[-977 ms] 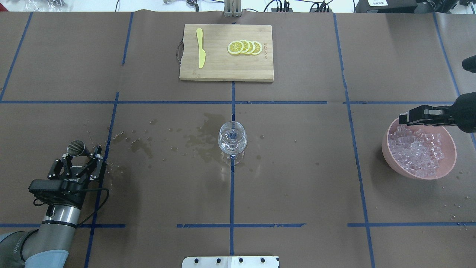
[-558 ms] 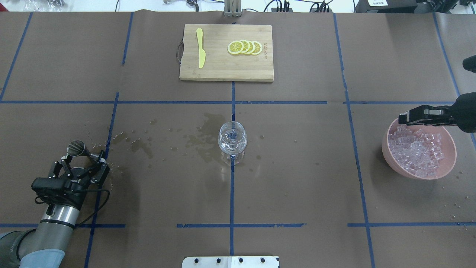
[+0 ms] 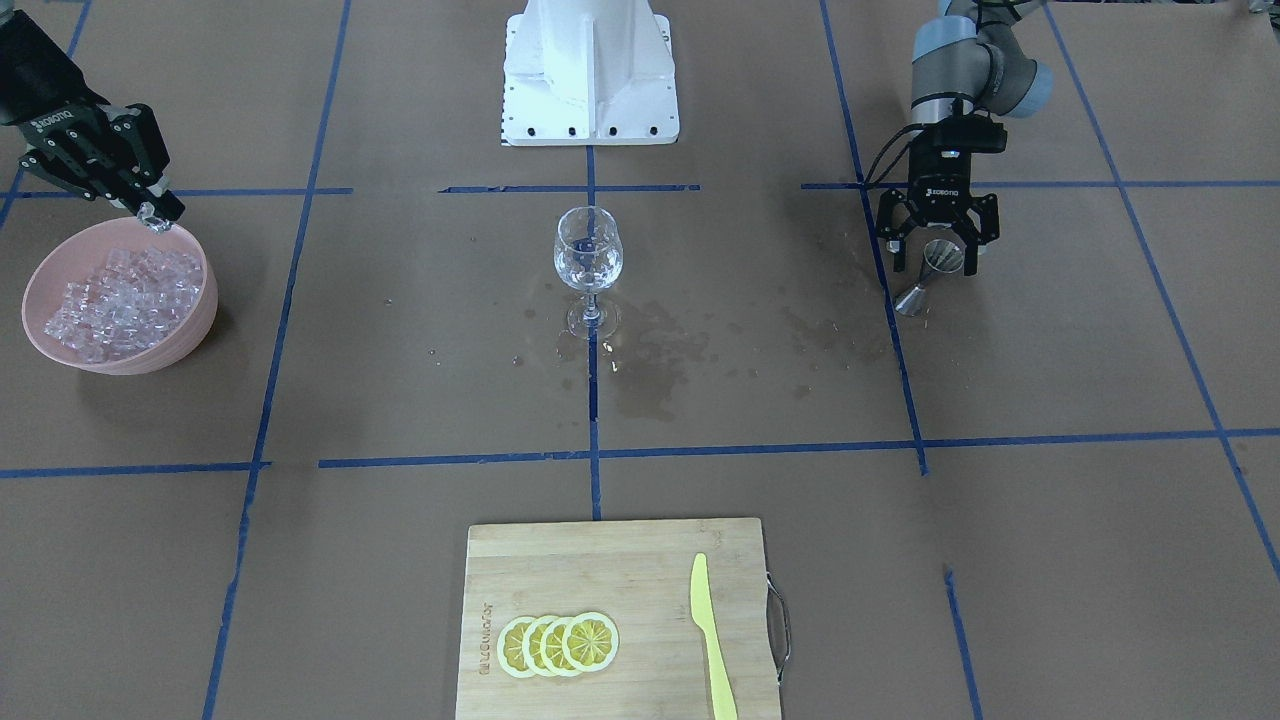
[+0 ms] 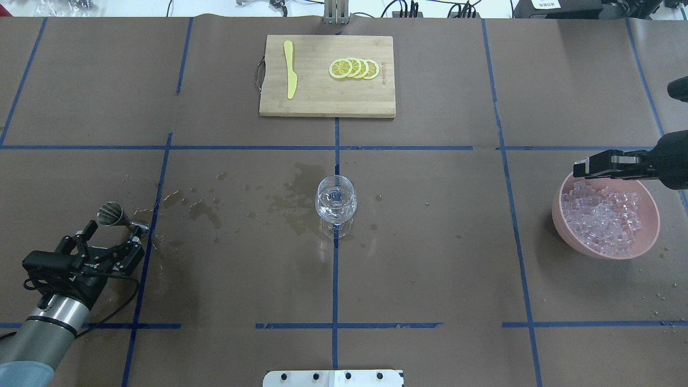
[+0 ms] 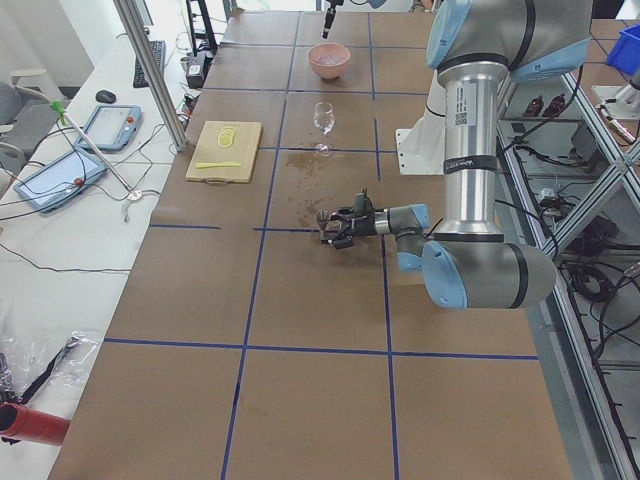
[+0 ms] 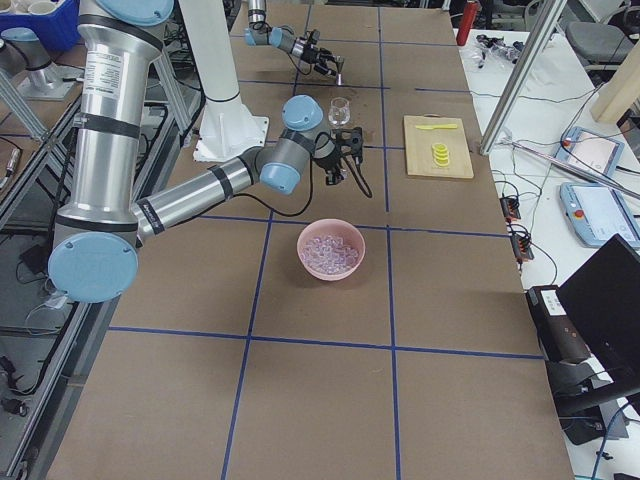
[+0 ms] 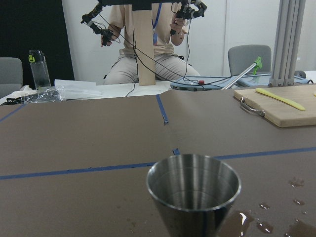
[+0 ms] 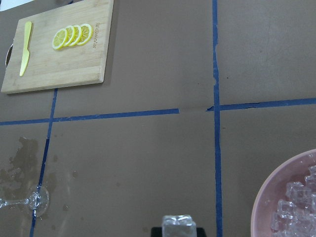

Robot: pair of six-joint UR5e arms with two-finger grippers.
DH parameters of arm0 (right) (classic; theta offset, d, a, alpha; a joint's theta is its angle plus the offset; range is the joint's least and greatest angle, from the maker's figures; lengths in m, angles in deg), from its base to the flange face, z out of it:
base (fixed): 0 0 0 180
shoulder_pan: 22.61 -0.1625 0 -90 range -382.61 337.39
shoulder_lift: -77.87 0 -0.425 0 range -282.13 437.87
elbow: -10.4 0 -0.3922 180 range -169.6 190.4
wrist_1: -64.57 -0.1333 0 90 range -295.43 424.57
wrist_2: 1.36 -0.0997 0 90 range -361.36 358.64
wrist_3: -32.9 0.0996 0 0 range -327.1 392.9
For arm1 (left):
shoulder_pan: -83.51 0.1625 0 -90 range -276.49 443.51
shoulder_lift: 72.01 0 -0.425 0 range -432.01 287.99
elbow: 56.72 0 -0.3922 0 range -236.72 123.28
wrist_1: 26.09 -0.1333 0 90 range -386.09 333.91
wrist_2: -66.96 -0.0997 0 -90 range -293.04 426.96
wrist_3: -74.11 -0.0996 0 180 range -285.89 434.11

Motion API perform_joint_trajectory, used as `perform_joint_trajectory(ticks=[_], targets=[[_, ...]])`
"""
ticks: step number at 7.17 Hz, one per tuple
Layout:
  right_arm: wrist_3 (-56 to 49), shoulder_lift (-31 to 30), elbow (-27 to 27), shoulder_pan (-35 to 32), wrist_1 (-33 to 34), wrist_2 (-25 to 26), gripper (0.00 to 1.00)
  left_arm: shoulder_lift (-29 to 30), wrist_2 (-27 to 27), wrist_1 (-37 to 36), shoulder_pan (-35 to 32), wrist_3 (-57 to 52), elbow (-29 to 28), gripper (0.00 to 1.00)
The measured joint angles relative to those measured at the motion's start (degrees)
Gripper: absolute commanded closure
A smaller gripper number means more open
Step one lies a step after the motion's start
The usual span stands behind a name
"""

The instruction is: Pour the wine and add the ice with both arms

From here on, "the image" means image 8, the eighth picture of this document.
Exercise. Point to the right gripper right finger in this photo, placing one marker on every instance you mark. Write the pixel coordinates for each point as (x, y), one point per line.
(201, 232)

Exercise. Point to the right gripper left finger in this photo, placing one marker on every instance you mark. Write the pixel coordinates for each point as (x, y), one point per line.
(156, 232)

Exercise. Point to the clear ice cube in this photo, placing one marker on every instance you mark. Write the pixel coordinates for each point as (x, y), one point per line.
(178, 226)

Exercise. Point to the pink bowl of ice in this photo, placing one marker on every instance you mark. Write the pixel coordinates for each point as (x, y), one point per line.
(274, 188)

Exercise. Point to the clear wine glass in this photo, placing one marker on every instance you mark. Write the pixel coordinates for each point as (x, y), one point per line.
(37, 200)

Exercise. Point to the bamboo cutting board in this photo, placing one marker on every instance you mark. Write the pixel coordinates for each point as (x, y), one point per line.
(70, 66)

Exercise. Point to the lemon slices stack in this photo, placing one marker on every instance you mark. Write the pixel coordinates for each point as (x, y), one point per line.
(72, 35)

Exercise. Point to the yellow plastic knife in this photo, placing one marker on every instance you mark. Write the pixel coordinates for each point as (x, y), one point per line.
(25, 53)

